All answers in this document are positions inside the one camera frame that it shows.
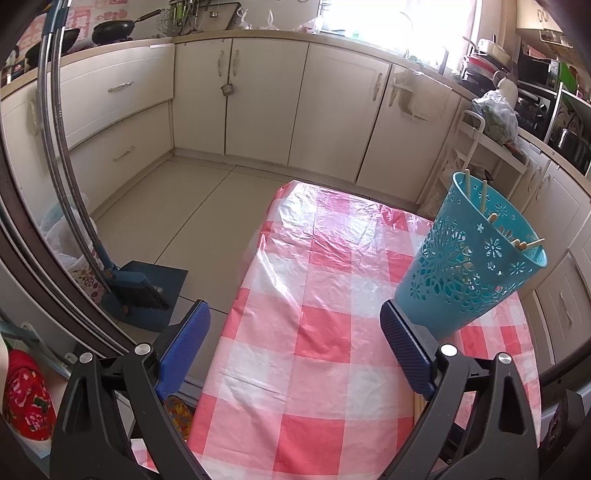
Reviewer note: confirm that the black wok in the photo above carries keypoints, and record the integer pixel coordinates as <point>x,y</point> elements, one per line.
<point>55,44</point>

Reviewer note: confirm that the kitchen utensil rack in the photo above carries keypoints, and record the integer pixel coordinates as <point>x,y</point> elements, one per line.
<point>194,16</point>

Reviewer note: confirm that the kitchen faucet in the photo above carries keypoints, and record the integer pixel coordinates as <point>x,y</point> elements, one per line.
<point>443,57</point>

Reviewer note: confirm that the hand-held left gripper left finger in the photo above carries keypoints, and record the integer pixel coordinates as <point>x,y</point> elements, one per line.
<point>184,341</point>

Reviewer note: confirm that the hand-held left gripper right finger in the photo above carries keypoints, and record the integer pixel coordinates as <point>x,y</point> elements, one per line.
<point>406,350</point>

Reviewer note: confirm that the cream side cabinet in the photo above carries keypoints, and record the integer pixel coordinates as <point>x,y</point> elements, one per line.
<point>563,286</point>

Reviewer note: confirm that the black countertop oven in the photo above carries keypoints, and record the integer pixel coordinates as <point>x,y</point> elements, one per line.
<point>535,92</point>

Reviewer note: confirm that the cream drawer cabinet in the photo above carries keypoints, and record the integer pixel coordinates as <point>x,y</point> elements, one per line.
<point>115,110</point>

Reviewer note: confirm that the yellow floral cloth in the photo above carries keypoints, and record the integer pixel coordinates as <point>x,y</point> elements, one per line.
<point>180,415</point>

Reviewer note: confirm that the white floor plastic bag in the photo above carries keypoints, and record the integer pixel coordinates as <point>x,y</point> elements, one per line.
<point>64,230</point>

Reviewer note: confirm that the white plastic door holder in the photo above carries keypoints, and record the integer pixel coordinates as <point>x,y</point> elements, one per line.
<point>415,97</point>

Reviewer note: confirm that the cream sink cabinet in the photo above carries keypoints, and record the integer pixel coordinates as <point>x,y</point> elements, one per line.
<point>337,115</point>

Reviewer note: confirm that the small hanging metal cup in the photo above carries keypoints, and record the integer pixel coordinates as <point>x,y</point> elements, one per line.
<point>226,89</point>

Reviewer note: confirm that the pink wall stickers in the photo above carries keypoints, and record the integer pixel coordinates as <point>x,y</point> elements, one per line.
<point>92,11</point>

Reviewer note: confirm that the plastic bag of greens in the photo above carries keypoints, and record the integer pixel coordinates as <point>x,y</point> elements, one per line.
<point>496,115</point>

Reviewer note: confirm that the blue perforated plastic basket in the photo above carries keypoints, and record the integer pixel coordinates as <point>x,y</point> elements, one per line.
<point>415,295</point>

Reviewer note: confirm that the cream double-door cabinet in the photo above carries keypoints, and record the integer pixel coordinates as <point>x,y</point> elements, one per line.
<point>268,92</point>

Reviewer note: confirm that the pink checkered tablecloth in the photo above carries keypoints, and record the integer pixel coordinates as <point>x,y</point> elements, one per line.
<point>323,323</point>

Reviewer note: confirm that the stack of pots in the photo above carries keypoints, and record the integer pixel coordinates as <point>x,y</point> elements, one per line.
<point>485,64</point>

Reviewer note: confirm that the blue dustpan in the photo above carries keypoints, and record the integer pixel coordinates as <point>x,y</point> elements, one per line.
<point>157,277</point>

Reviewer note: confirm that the window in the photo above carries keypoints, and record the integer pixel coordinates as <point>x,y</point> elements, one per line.
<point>397,23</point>

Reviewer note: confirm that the red floral cloth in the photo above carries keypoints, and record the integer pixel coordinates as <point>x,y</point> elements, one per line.
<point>27,397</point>

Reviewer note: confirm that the white trolley rack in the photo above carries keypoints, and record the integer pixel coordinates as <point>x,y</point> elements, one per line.
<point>475,138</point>

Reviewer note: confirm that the black frying pan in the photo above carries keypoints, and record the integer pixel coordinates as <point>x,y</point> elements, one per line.
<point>111,30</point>

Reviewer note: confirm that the bundle of wooden chopsticks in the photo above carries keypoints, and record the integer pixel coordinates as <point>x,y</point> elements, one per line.
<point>467,182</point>

